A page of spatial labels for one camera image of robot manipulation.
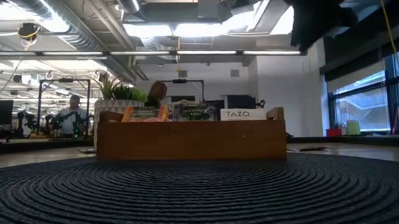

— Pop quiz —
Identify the white orange Tazo tea packet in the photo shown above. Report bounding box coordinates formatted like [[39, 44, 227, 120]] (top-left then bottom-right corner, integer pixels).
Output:
[[219, 107, 268, 123]]

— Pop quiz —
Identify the wooden three-compartment tray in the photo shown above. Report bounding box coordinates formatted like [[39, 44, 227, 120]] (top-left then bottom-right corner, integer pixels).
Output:
[[94, 102, 288, 169]]

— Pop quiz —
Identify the grey ceiling junction box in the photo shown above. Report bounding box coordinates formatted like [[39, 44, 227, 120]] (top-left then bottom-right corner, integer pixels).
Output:
[[197, 0, 222, 20]]

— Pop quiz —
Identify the long linear ceiling light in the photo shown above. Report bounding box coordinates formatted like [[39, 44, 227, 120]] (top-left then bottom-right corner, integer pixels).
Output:
[[0, 37, 302, 70]]

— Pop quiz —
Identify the pale green container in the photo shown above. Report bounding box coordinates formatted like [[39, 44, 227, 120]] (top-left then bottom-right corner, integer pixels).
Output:
[[346, 119, 362, 137]]

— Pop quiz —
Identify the dark window ledge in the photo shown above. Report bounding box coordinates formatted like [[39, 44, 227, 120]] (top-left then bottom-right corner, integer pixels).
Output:
[[288, 132, 399, 152]]

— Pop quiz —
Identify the person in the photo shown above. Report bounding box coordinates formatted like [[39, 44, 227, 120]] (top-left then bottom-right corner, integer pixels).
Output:
[[144, 80, 169, 108], [55, 93, 90, 136]]

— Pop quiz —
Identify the succulent in patterned white pot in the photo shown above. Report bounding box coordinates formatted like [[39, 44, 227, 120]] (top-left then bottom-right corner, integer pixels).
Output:
[[90, 70, 150, 151]]

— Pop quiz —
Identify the round dark woven placemat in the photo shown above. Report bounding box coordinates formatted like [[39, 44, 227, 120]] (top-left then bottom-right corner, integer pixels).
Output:
[[0, 143, 399, 224]]

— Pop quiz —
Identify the black ceiling sensor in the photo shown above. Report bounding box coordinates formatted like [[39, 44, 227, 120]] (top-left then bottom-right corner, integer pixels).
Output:
[[16, 21, 42, 43]]

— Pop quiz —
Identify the dark background desk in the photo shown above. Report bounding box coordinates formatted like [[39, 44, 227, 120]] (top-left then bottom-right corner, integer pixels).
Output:
[[0, 134, 96, 155]]

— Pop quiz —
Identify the black robot station frame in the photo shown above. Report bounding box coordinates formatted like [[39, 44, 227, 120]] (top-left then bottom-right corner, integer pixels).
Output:
[[154, 78, 206, 108], [35, 77, 94, 140]]

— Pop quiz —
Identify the silver round ventilation duct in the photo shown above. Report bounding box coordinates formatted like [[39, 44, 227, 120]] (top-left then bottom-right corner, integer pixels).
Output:
[[115, 0, 143, 14]]

